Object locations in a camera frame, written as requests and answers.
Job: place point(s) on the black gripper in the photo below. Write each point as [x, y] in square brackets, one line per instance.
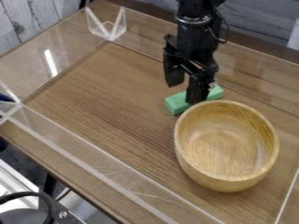
[193, 45]

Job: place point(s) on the green rectangular block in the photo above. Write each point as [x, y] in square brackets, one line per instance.
[177, 104]

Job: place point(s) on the light wooden bowl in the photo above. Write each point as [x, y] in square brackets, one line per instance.
[226, 145]

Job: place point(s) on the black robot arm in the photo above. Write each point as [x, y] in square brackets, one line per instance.
[198, 8]

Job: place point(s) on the black table leg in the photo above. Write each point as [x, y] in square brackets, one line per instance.
[50, 184]

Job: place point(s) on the clear acrylic tray wall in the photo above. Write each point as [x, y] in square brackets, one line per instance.
[87, 116]

